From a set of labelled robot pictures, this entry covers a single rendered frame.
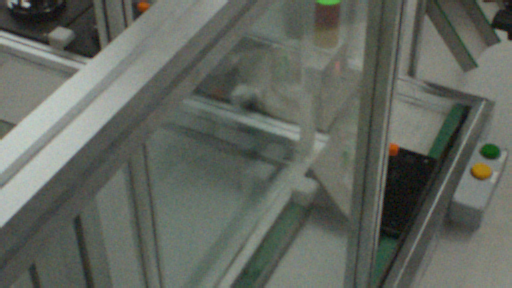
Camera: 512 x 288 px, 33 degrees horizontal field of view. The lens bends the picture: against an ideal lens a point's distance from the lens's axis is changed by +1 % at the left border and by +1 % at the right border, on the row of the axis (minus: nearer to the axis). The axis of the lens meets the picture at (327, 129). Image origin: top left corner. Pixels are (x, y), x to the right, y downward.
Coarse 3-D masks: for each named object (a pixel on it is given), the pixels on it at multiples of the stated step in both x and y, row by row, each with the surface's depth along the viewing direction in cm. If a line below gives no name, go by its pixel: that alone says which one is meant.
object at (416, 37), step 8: (424, 0) 198; (416, 8) 200; (424, 8) 199; (416, 16) 201; (424, 16) 202; (416, 24) 203; (416, 32) 204; (416, 40) 205; (416, 48) 206; (416, 56) 208; (408, 64) 210; (416, 64) 210; (408, 72) 212; (416, 72) 212
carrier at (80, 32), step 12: (72, 24) 217; (84, 24) 218; (96, 24) 213; (60, 36) 210; (72, 36) 212; (84, 36) 214; (96, 36) 211; (60, 48) 211; (72, 48) 210; (84, 48) 210; (96, 48) 210
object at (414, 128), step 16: (400, 112) 206; (416, 112) 206; (432, 112) 206; (400, 128) 201; (416, 128) 201; (432, 128) 202; (448, 128) 197; (400, 144) 197; (416, 144) 197; (448, 144) 195; (432, 176) 188; (416, 208) 181; (384, 240) 171; (400, 240) 174; (384, 256) 168; (384, 272) 167
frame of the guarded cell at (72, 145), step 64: (192, 0) 43; (256, 0) 46; (384, 0) 76; (128, 64) 40; (192, 64) 42; (384, 64) 79; (64, 128) 36; (128, 128) 38; (384, 128) 85; (0, 192) 33; (64, 192) 35; (0, 256) 32
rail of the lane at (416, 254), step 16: (480, 96) 204; (480, 112) 201; (464, 128) 195; (480, 128) 196; (464, 144) 192; (448, 160) 187; (464, 160) 187; (448, 176) 184; (432, 192) 179; (448, 192) 180; (432, 208) 177; (448, 208) 179; (416, 224) 172; (432, 224) 173; (416, 240) 170; (432, 240) 171; (400, 256) 166; (416, 256) 166; (432, 256) 179; (400, 272) 163; (416, 272) 163
